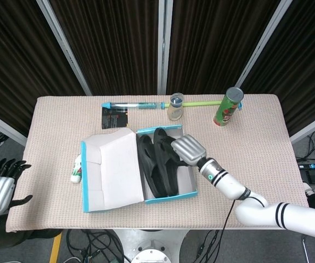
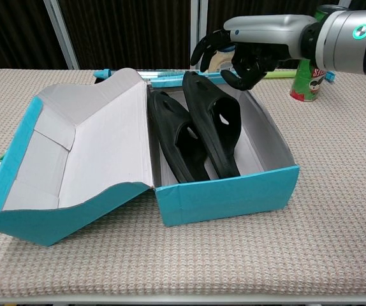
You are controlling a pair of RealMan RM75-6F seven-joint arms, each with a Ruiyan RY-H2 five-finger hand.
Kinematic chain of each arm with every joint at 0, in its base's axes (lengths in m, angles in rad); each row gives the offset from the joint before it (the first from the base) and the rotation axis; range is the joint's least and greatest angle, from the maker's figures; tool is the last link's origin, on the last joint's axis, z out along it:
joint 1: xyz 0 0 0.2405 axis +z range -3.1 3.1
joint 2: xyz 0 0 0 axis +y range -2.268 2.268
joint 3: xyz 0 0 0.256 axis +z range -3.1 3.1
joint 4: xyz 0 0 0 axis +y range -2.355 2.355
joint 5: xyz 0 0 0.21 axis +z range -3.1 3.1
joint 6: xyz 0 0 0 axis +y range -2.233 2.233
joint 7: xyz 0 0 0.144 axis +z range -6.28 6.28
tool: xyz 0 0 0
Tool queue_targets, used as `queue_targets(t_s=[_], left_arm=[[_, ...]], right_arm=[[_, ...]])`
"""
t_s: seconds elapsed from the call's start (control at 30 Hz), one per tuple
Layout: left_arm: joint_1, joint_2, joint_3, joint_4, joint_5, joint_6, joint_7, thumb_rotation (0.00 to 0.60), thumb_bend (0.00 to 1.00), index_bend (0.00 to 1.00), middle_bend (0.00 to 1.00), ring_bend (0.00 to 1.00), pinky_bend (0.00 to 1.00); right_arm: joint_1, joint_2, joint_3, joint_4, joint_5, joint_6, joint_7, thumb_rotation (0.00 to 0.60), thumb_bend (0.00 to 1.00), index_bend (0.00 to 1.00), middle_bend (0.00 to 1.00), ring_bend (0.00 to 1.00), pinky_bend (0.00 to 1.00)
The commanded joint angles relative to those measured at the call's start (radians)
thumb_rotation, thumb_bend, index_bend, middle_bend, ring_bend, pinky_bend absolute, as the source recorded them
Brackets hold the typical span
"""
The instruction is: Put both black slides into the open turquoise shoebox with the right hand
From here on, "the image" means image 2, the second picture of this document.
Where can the dark brown curtain panel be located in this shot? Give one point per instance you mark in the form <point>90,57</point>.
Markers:
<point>11,32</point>
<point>266,8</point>
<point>132,32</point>

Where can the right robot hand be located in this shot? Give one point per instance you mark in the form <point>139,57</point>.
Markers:
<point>266,35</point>

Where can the black slipper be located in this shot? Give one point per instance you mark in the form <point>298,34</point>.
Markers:
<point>170,127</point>
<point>208,127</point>

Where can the green chips can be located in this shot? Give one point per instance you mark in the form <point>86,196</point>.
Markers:
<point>307,86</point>

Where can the clear cup with blue lid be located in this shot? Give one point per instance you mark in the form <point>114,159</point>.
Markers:
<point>218,62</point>

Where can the grey aluminium partition post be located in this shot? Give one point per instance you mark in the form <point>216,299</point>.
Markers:
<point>199,19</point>
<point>62,35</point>

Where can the beige woven table cloth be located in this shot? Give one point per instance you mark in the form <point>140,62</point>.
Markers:
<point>170,264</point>

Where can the blue and green water squirter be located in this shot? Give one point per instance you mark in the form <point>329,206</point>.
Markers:
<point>102,73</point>

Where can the light blue shoe box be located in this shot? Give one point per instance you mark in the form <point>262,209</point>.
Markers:
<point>227,201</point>

